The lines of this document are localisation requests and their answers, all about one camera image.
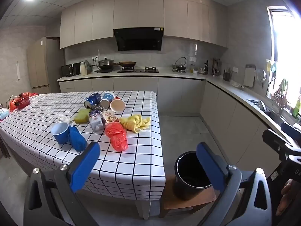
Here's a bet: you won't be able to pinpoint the table with checkered cloth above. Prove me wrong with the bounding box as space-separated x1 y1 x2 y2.
0 90 166 202

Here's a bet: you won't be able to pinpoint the dark wok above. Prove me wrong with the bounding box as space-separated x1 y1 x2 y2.
114 61 137 68

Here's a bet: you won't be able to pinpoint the green bottle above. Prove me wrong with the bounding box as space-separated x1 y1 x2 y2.
292 94 301 119

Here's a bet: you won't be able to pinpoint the window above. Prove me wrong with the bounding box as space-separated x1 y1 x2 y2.
267 6 301 113

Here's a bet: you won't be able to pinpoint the beige refrigerator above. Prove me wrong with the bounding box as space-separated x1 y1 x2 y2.
26 36 65 95

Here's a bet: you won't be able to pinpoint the beige upper cabinets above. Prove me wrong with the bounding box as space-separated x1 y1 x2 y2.
59 0 228 50

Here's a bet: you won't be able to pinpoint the dish rack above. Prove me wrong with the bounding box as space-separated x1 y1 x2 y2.
270 79 290 115

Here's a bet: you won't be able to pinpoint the white blue carton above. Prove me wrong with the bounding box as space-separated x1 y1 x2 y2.
89 111 105 132

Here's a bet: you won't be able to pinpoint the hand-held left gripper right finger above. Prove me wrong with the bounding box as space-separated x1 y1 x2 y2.
196 142 277 226

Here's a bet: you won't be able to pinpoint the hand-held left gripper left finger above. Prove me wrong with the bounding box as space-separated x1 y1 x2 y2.
24 142 101 226

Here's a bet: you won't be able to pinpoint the white table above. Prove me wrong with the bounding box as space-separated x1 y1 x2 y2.
0 132 152 220

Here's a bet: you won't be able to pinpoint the red plastic bag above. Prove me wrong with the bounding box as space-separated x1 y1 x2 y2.
105 122 129 151

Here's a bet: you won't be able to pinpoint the black gas stove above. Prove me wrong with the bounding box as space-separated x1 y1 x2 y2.
117 66 160 73

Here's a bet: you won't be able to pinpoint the yellow hanging cloth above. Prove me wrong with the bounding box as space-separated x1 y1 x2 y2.
266 60 278 73

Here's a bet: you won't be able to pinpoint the steel utensil rack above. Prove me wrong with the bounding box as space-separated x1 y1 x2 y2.
212 58 221 77

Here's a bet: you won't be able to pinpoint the wooden stool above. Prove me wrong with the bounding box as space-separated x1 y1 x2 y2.
159 175 218 218

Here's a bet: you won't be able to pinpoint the red basket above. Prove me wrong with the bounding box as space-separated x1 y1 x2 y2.
9 92 31 110

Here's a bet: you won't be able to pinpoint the colourful snack packet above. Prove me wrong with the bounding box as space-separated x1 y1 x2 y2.
101 110 120 125

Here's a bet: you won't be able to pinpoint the red white paper cup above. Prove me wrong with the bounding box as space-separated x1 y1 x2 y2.
110 96 125 113

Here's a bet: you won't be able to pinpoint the yellow green sponge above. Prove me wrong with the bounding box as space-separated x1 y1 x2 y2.
74 108 92 124

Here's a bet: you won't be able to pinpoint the blue tissue pack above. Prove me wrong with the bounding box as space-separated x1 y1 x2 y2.
0 108 11 121

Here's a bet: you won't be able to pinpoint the yellow cloth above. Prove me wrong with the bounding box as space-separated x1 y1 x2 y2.
120 114 151 133
266 60 278 73

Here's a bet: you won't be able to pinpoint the black range hood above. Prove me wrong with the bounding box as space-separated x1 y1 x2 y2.
113 27 164 51

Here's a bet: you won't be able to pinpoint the white round strainer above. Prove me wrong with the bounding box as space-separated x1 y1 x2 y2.
255 68 267 89

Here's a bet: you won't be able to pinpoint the steel wool scrubber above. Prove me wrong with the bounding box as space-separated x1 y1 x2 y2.
90 104 104 114

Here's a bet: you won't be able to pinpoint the person's right hand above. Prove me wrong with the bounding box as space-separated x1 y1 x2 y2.
276 178 295 217

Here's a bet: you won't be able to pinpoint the black bucket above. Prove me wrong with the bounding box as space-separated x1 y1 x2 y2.
174 151 218 200

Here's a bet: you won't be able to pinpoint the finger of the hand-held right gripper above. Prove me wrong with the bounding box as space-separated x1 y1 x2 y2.
280 122 301 137
262 129 297 152

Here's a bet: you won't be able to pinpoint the blue soda can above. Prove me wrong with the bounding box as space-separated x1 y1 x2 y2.
84 92 102 109

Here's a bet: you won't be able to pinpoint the blue white plastic cup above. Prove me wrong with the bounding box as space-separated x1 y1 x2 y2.
100 91 116 109

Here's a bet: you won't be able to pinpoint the black microwave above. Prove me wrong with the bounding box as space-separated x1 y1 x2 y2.
61 62 83 77

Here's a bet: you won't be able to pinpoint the white cutting board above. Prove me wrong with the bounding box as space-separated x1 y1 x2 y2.
243 64 256 88

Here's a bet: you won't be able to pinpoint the blue cloth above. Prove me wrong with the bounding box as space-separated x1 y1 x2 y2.
68 125 87 151

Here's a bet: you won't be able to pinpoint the black cooking pot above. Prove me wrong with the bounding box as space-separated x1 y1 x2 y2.
97 57 115 70

